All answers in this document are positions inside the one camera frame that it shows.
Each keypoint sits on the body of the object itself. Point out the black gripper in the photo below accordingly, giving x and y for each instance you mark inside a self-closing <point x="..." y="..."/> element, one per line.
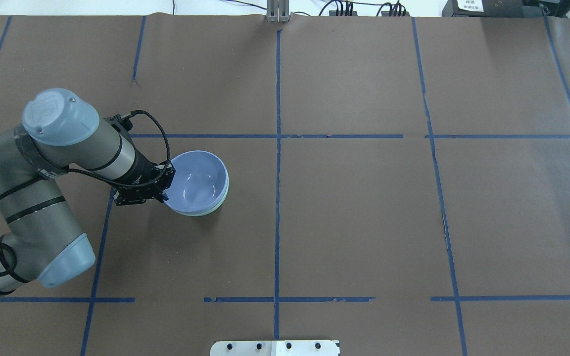
<point x="143" y="169"/>

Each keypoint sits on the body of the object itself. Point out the blue bowl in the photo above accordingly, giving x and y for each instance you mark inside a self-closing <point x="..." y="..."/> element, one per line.
<point x="201" y="177"/>

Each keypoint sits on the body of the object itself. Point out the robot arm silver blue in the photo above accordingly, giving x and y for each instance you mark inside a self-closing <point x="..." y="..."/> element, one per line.
<point x="61" y="134"/>

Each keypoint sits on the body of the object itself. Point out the black orange connector module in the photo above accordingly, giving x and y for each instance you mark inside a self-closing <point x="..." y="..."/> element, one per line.
<point x="339" y="8"/>
<point x="392" y="9"/>

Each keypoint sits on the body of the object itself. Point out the black mini computer box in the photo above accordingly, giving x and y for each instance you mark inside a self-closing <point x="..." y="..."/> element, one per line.
<point x="483" y="8"/>

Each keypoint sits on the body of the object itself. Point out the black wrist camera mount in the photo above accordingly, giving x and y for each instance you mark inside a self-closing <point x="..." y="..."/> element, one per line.
<point x="137" y="194"/>

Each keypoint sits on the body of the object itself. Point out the aluminium frame post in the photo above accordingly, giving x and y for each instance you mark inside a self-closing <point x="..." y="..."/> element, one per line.
<point x="278" y="11"/>

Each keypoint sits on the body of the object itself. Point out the white camera pole with base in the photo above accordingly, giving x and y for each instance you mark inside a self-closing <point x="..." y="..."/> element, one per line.
<point x="276" y="348"/>

